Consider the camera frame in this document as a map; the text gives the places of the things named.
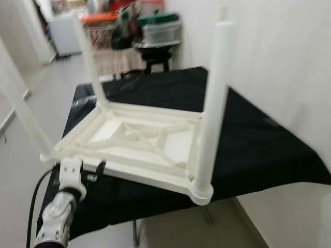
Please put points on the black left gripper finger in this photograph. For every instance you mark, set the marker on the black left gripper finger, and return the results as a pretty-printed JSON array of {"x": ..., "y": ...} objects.
[{"x": 101, "y": 167}]

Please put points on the white plastic table top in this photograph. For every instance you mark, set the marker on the white plastic table top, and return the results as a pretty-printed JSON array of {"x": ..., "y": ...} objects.
[{"x": 139, "y": 139}]

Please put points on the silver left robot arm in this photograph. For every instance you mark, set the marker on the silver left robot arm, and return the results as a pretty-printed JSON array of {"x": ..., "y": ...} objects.
[{"x": 57, "y": 219}]

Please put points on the grey metal table leg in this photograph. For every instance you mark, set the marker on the grey metal table leg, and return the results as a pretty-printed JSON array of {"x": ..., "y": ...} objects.
[
  {"x": 135, "y": 232},
  {"x": 208, "y": 214}
]

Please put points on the beige table cover cloth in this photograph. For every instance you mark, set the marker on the beige table cover cloth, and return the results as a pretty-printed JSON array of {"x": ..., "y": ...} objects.
[{"x": 119, "y": 62}]

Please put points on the black stool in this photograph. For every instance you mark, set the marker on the black stool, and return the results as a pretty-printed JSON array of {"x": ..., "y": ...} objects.
[{"x": 156, "y": 66}]

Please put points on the grey tape strip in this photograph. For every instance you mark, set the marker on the grey tape strip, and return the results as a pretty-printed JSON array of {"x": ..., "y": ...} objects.
[{"x": 270, "y": 122}]

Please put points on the black tablecloth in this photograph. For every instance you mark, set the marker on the black tablecloth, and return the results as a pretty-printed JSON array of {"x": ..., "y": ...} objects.
[{"x": 258, "y": 150}]

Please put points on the orange lidded storage box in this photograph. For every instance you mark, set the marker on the orange lidded storage box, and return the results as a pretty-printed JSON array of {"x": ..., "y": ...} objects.
[{"x": 99, "y": 31}]

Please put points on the white cabinet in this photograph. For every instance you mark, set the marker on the white cabinet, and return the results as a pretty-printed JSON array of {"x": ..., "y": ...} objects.
[{"x": 66, "y": 35}]

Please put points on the clear plastic container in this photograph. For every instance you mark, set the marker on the clear plastic container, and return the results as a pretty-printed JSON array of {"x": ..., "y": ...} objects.
[{"x": 161, "y": 35}]

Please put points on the green pot lid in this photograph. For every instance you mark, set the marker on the green pot lid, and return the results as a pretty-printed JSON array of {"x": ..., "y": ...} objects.
[{"x": 159, "y": 19}]

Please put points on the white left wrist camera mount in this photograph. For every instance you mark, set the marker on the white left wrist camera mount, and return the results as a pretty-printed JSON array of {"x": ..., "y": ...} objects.
[{"x": 71, "y": 175}]

